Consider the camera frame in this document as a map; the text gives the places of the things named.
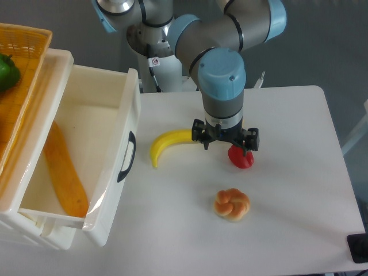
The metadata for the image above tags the red toy pepper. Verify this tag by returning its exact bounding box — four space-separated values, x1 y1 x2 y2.
228 145 254 169

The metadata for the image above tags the white drawer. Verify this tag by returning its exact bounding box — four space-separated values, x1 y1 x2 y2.
17 64 142 248

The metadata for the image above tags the white chair part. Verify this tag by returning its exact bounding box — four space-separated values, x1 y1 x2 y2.
341 100 367 156

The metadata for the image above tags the green toy pepper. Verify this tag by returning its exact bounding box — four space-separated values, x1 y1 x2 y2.
1 54 21 92

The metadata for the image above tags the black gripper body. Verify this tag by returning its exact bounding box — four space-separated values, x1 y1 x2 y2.
205 122 244 144

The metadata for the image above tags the white drawer cabinet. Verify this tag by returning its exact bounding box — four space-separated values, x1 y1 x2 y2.
1 49 75 250

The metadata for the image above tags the black device at edge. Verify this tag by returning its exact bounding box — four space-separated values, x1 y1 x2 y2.
347 233 367 263

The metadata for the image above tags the orange plastic basket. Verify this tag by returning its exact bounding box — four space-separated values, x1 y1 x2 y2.
1 23 52 170

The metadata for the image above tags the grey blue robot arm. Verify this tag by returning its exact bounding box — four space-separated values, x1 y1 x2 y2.
92 1 287 153

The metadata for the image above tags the orange toy baguette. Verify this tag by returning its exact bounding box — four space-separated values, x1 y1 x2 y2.
43 122 89 218

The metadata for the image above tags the yellow toy banana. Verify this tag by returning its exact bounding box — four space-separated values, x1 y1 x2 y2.
149 129 199 168

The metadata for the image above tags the knotted toy bread roll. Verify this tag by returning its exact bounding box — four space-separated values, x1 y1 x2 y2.
213 188 251 222

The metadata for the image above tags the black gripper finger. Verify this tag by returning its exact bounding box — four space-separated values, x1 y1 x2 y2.
191 119 213 150
233 128 259 156

